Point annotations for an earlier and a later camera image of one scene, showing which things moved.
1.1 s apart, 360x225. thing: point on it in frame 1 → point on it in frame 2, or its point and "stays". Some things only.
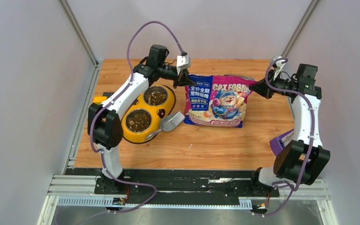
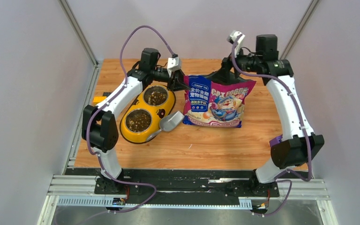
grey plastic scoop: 169,122 stays
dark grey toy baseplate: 108,94 stays
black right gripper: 262,87 → 222,74
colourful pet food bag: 216,101 stays
